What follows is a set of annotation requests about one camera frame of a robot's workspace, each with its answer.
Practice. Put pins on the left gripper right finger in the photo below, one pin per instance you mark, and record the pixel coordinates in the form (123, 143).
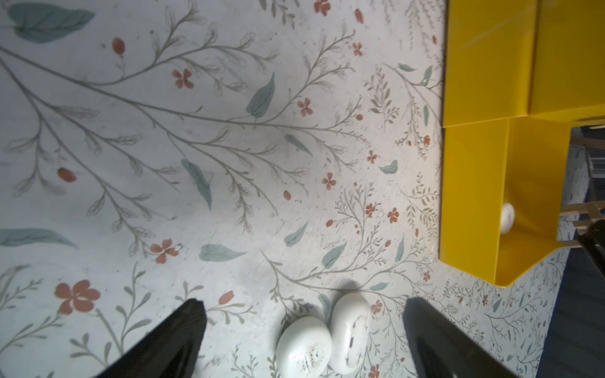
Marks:
(440, 349)

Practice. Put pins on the small wooden easel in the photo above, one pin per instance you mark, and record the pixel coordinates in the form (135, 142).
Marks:
(587, 149)

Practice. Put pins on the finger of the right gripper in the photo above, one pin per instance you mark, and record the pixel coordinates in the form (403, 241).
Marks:
(592, 241)

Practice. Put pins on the yellow three-drawer cabinet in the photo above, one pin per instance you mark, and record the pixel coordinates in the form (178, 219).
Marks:
(542, 59)

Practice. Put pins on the white earphone case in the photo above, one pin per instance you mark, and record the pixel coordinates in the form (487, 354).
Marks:
(304, 349)
(350, 332)
(507, 218)

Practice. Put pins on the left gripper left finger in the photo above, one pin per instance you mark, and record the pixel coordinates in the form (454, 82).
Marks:
(170, 350)

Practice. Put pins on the yellow bottom drawer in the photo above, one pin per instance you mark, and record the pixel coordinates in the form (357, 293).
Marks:
(521, 161)

